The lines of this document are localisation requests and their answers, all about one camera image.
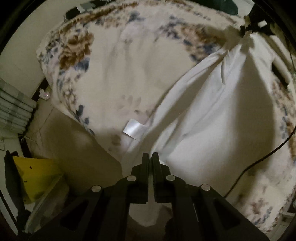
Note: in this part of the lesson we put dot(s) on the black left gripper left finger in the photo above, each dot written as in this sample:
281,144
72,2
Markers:
103,214

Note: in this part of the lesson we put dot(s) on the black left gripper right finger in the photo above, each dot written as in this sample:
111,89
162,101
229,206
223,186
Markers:
198,213

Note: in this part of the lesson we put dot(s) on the white cloth garment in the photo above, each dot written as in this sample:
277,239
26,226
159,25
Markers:
216,120

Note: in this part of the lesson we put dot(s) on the yellow box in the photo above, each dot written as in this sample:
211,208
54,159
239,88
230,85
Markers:
36,176

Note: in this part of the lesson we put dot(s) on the grey-green plaid curtain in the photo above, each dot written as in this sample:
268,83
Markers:
16,108

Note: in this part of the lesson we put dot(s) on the floral bed sheet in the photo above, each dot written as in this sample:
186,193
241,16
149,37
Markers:
110,69

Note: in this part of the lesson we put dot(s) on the dark green folded blanket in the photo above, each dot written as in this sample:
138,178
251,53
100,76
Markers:
227,6

